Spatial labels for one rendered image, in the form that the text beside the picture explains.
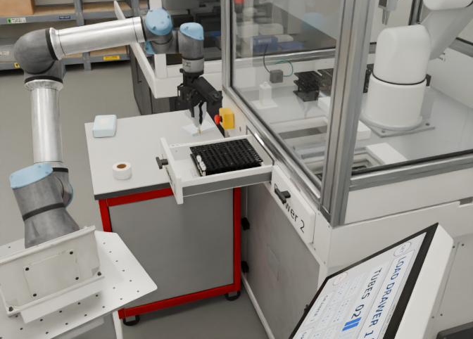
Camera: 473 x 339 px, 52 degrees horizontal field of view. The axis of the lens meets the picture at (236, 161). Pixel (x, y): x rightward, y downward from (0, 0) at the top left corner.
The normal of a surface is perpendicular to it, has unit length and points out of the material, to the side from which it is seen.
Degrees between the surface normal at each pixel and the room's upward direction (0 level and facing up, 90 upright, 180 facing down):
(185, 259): 90
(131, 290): 0
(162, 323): 0
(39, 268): 90
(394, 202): 90
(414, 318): 40
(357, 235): 90
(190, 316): 0
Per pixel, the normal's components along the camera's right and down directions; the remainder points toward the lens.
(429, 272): 0.55, -0.49
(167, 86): 0.31, 0.48
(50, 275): 0.55, 0.42
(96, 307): 0.00, -0.86
